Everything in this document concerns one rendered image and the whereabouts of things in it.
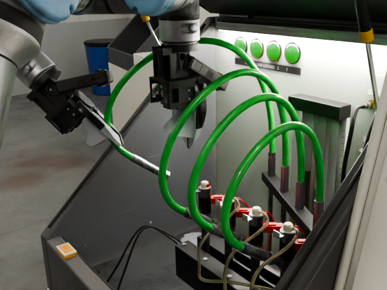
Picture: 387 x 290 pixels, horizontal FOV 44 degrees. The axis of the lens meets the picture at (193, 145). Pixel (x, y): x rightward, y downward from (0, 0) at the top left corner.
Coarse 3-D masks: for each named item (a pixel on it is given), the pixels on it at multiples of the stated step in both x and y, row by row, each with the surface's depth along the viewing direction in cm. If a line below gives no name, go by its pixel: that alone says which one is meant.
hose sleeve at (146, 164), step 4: (136, 156) 105; (132, 160) 104; (136, 160) 104; (140, 160) 105; (144, 160) 105; (136, 164) 105; (140, 164) 105; (144, 164) 105; (148, 164) 105; (152, 164) 106; (144, 168) 106; (148, 168) 106; (152, 168) 106; (156, 168) 106; (152, 172) 106; (156, 172) 106
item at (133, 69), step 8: (200, 40) 100; (208, 40) 100; (216, 40) 101; (232, 48) 102; (152, 56) 98; (240, 56) 103; (248, 56) 103; (136, 64) 98; (144, 64) 99; (248, 64) 104; (128, 72) 98; (120, 80) 99; (120, 88) 99; (264, 88) 106; (112, 96) 99; (112, 104) 100; (104, 112) 100; (272, 112) 109; (104, 120) 100; (272, 120) 109; (272, 128) 110; (112, 144) 102; (272, 144) 111; (120, 152) 103; (128, 152) 104; (272, 152) 112
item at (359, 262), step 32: (384, 96) 70; (384, 128) 71; (384, 160) 70; (384, 192) 70; (352, 224) 74; (384, 224) 69; (352, 256) 74; (384, 256) 69; (352, 288) 73; (384, 288) 69
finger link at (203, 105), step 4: (204, 100) 91; (200, 104) 91; (204, 104) 91; (196, 108) 92; (200, 108) 91; (204, 108) 91; (196, 112) 92; (200, 112) 91; (204, 112) 92; (196, 116) 92; (200, 116) 92; (204, 116) 92; (196, 120) 93; (200, 120) 93; (196, 124) 93; (200, 124) 94; (196, 128) 93
